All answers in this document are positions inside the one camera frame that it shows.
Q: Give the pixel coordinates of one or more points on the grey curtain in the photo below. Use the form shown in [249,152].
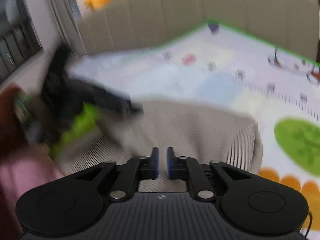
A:
[65,17]

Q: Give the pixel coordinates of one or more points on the beige padded headboard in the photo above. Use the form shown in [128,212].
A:
[175,10]

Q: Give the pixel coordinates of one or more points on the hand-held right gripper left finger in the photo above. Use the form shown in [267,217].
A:
[155,163]

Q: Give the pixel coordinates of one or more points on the pink cloth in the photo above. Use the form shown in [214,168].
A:
[20,177]

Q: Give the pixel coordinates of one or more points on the printed cartoon play mat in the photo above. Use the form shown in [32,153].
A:
[200,80]

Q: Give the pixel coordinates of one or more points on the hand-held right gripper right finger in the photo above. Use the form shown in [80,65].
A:
[170,163]

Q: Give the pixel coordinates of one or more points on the beige striped sweater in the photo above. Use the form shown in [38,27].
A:
[195,130]

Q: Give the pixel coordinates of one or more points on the white bedsheet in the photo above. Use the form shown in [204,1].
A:
[105,65]

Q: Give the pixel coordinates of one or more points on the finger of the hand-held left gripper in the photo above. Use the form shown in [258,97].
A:
[117,102]

